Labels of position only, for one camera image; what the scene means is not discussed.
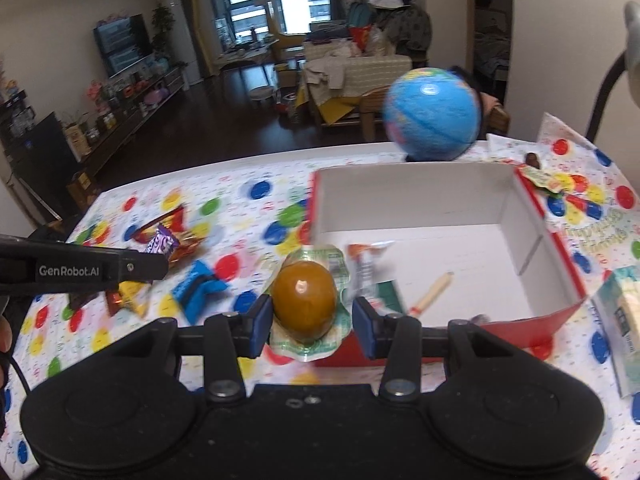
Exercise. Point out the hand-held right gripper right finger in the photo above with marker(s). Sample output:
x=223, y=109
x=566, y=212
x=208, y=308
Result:
x=362, y=329

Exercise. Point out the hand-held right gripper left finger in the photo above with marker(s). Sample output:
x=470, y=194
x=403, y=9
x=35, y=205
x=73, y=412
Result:
x=262, y=322

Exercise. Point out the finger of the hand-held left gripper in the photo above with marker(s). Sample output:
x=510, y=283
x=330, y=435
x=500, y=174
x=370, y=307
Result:
x=145, y=267

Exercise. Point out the purple candy wrapper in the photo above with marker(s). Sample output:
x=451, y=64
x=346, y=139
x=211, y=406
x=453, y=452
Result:
x=161, y=241

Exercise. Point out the packed brown braised egg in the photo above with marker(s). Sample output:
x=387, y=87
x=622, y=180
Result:
x=302, y=300

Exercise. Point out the red yellow snack packet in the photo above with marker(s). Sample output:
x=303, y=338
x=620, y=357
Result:
x=187, y=247

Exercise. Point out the blue candy packet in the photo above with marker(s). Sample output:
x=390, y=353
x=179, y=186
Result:
x=197, y=290

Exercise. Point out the white snack packet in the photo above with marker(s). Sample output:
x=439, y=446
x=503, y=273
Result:
x=370, y=270

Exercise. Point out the beige stick snack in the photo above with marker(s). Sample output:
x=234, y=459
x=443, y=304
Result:
x=432, y=292

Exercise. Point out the red cardboard box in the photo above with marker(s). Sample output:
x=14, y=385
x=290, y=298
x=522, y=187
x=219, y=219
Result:
x=450, y=250

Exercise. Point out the person's left hand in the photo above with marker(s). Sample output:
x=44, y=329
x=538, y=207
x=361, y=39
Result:
x=5, y=335

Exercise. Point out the balloon print tablecloth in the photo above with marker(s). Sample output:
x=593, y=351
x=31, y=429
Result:
x=225, y=195

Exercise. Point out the black cabinet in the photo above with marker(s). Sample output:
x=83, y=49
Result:
x=40, y=160

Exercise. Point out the tv cabinet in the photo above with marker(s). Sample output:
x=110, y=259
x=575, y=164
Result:
x=135, y=110

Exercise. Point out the small white stool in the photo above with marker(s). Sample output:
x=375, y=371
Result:
x=261, y=94

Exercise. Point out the wooden chair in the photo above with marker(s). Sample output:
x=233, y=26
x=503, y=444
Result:
x=375, y=110

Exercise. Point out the television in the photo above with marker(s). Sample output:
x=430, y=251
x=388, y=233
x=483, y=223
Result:
x=122, y=45

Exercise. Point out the blue globe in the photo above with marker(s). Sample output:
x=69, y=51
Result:
x=432, y=112

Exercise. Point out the white tower air conditioner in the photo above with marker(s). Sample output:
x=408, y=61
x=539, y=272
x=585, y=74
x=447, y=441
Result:
x=182, y=35

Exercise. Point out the potted plant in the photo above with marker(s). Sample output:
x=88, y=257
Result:
x=162, y=30

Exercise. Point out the small brown figurine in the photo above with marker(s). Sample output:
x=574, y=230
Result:
x=532, y=160

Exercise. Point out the yellow curtain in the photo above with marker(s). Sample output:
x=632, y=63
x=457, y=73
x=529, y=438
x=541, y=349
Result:
x=195, y=25

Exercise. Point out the cluttered table with cream cloth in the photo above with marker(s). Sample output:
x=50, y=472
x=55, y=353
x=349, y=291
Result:
x=360, y=80

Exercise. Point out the tissue pack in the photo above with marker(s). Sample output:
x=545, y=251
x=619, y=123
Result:
x=622, y=330

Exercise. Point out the yellow armchair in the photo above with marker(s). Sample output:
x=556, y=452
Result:
x=285, y=32

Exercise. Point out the pile of jackets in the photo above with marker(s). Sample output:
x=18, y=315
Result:
x=405, y=20

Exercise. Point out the silver desk lamp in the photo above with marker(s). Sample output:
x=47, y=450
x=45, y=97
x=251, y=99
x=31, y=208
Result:
x=612, y=80

